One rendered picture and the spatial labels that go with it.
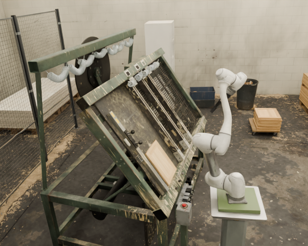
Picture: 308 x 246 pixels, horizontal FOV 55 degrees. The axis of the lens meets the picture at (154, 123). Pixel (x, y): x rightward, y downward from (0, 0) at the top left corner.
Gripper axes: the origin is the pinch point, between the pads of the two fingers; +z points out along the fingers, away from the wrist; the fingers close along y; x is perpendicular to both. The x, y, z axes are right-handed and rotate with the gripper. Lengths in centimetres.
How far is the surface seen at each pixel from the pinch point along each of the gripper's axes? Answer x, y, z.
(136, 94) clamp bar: -75, -12, 49
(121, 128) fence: -48, 40, 61
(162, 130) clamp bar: -31, -25, 64
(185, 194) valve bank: 36, -2, 88
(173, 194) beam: 27, 16, 87
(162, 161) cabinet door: -5, -1, 79
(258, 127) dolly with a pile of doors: 52, -321, 64
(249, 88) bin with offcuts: -20, -437, 37
